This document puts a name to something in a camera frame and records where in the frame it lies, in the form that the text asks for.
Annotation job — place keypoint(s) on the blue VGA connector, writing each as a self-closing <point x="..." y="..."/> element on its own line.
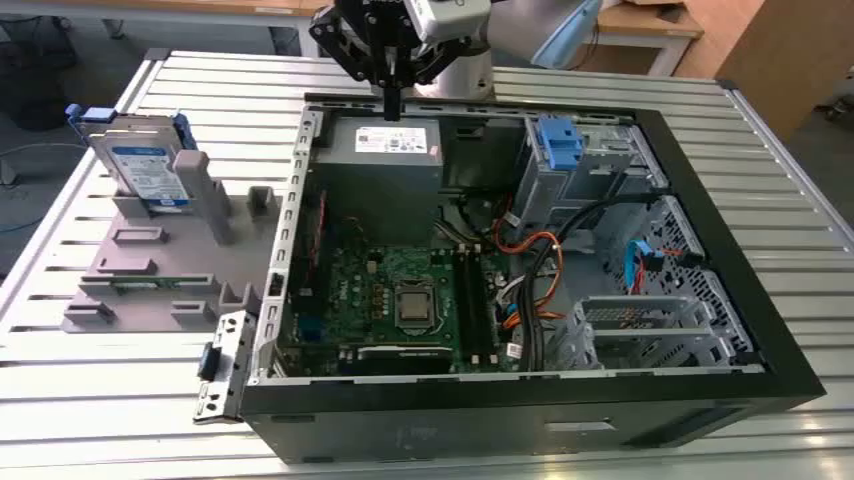
<point x="208" y="362"/>

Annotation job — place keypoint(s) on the wooden desk white frame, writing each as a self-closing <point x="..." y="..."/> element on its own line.
<point x="640" y="25"/>

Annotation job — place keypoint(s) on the green RAM stick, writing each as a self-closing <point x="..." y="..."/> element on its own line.
<point x="142" y="286"/>

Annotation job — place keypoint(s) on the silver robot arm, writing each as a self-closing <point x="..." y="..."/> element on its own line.
<point x="460" y="75"/>

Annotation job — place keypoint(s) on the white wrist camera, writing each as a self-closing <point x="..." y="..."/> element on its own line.
<point x="453" y="17"/>

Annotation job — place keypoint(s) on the blue drive latch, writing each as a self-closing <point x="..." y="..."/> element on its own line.
<point x="556" y="142"/>

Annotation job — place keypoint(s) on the long wooden desk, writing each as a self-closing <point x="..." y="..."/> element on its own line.
<point x="200" y="6"/>

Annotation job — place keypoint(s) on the CPU socket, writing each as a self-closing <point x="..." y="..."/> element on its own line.
<point x="415" y="286"/>

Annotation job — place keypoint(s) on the wooden cabinet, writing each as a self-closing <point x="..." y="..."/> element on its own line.
<point x="787" y="60"/>

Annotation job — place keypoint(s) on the silver disk bay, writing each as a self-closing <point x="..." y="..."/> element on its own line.
<point x="640" y="345"/>

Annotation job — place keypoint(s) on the silver optical drive cage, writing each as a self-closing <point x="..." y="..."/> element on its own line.
<point x="600" y="175"/>

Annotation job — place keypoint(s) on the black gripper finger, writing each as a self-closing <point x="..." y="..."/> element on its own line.
<point x="343" y="47"/>
<point x="427" y="65"/>

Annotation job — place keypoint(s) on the black graphics card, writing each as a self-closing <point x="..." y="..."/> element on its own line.
<point x="400" y="357"/>

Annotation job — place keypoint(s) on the grey parts rack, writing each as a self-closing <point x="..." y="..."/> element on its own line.
<point x="186" y="260"/>

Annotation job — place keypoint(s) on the black RAM slot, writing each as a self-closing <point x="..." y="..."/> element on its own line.
<point x="463" y="300"/>
<point x="481" y="300"/>

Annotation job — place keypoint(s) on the grey power supply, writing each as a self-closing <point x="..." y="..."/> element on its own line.
<point x="373" y="200"/>

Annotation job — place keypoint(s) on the black waste bin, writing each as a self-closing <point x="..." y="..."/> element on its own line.
<point x="36" y="75"/>

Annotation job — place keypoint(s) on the silver CPU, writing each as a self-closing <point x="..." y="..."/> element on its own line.
<point x="415" y="306"/>

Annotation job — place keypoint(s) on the black PC case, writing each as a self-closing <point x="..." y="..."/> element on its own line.
<point x="533" y="415"/>

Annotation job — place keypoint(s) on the hard disk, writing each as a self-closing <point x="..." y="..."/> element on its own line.
<point x="146" y="170"/>

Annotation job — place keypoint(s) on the green motherboard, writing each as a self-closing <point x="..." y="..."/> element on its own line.
<point x="407" y="260"/>

